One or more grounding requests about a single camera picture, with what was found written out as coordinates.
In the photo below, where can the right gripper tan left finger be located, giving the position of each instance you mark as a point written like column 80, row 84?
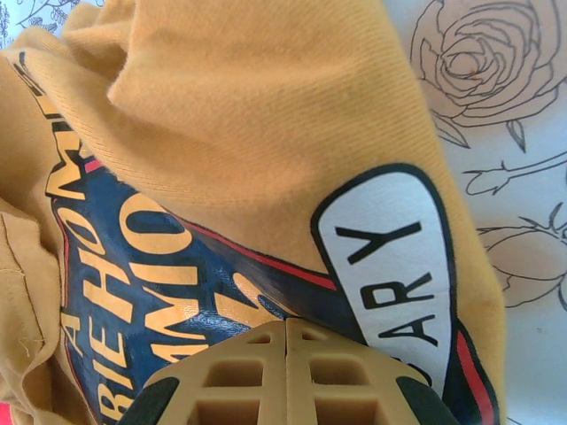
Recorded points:
column 277, row 389

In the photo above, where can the floral patterned table mat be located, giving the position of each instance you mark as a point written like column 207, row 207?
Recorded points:
column 509, row 88

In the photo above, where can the right gripper tan right finger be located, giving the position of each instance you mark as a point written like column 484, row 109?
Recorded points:
column 301, row 389

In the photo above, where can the mustard yellow printed t-shirt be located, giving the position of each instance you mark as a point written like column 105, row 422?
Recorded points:
column 243, row 133

